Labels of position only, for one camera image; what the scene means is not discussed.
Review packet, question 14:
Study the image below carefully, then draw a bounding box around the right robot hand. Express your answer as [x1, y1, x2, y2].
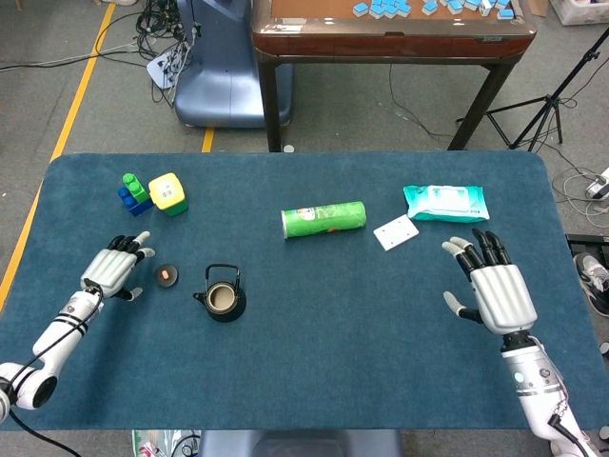
[441, 228, 540, 334]

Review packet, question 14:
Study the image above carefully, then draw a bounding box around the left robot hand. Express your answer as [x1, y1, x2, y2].
[79, 231, 157, 302]

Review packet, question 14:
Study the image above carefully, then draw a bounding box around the black lid with orange knob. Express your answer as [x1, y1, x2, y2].
[153, 264, 181, 289]

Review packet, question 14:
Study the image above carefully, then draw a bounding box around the black cast iron teapot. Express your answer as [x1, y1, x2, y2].
[192, 264, 248, 324]

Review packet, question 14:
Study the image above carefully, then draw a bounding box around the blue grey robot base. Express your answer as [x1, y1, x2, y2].
[173, 0, 294, 129]

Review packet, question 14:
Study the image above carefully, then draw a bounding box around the yellow-lidded green container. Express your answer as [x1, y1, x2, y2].
[147, 172, 189, 218]

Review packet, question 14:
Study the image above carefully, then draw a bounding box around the blue building block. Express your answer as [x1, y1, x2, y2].
[117, 186, 154, 218]

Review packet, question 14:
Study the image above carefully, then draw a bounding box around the green building block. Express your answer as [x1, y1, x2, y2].
[122, 172, 150, 205]

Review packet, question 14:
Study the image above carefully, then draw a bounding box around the grey black sneaker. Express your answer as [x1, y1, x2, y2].
[573, 251, 609, 318]

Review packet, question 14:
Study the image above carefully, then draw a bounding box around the teal wet wipes pack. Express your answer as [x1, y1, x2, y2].
[403, 184, 491, 224]

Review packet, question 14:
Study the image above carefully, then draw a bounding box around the white square plastic panel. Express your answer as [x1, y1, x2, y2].
[373, 213, 421, 252]

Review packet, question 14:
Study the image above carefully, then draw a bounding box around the white power adapter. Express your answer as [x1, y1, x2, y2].
[584, 166, 609, 201]

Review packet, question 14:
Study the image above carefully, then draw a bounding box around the blue table cloth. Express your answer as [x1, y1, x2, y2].
[0, 151, 601, 432]

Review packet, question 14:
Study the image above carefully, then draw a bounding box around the black tripod stand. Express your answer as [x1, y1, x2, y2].
[455, 28, 609, 152]

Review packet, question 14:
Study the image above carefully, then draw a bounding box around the green chips can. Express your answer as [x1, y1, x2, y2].
[280, 200, 368, 241]

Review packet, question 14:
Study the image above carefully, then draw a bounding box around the white power strip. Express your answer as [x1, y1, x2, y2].
[146, 45, 191, 90]

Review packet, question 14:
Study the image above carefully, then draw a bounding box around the dark blue robot torso base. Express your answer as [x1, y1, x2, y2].
[197, 429, 405, 457]

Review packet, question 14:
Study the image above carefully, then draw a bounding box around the brown mahjong table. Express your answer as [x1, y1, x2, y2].
[250, 0, 538, 152]

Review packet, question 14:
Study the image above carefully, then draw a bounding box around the white crate with items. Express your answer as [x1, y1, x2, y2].
[549, 0, 609, 26]

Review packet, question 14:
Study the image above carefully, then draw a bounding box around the black cable bundle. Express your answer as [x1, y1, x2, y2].
[135, 0, 201, 106]

